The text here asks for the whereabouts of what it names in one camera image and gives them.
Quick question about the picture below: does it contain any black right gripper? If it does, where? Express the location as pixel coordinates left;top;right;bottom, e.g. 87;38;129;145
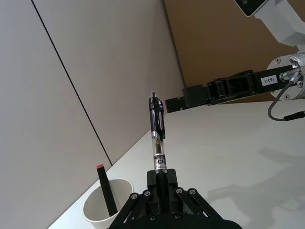
182;64;294;108

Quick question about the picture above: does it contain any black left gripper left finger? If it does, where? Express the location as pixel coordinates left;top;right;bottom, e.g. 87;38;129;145
110;170;160;227

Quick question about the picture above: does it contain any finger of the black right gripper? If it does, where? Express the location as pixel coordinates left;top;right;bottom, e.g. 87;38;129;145
164;95;215;115

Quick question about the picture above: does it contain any thin dark gripper cable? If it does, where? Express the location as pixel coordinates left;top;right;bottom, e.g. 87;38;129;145
267;68;305;122

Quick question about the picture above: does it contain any white paper cup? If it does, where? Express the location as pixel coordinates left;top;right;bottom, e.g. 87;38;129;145
82;178;134;229

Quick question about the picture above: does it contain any black and clear click pen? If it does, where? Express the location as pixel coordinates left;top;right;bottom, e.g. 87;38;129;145
148;90;169;213

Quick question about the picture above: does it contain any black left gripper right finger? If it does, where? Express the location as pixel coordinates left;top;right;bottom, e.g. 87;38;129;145
166;168;225;219

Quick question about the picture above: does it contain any black stick with red end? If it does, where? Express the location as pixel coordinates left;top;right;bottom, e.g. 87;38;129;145
95;163;119;217

